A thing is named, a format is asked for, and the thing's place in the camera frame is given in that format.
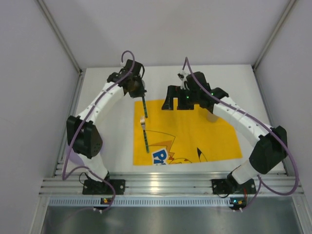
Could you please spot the perforated cable duct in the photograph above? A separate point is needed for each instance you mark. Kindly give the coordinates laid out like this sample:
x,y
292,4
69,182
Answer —
x,y
122,201

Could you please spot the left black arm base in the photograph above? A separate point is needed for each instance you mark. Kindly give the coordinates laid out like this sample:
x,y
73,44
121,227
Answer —
x,y
92,187

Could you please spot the beige paper cup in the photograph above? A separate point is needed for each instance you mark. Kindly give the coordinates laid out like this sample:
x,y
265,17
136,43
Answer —
x,y
211,117

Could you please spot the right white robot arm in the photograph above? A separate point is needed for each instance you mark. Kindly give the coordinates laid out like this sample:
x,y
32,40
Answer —
x,y
266,141

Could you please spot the green handled metal spoon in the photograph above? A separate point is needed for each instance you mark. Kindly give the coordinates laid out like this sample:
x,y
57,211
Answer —
x,y
144,101

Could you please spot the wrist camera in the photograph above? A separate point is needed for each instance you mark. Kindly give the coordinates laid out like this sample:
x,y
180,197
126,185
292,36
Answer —
x,y
189,83
137,68

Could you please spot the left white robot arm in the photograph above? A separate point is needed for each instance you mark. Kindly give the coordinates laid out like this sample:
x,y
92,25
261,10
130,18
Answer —
x,y
83,136

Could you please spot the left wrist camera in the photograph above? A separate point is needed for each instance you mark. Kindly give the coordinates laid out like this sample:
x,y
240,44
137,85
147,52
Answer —
x,y
137,68

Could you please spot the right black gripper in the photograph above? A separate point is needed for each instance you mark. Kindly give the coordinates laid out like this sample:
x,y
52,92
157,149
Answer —
x,y
176,91

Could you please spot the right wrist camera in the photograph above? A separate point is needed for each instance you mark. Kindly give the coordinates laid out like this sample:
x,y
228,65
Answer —
x,y
189,83

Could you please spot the purple plastic plate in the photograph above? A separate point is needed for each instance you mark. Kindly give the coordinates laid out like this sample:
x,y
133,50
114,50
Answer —
x,y
74,158

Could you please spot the green handled metal fork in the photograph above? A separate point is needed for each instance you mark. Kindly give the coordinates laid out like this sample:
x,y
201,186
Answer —
x,y
143,125

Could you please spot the yellow Pikachu placemat cloth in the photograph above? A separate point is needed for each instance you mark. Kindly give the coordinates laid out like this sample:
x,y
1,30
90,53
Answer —
x,y
181,137

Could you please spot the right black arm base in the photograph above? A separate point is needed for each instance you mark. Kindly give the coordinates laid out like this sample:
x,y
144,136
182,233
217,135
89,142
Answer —
x,y
228,186

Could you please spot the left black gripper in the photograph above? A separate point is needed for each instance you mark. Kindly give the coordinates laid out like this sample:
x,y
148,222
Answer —
x,y
137,91

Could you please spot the aluminium mounting rail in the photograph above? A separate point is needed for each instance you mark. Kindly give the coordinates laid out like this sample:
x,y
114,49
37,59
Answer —
x,y
154,183

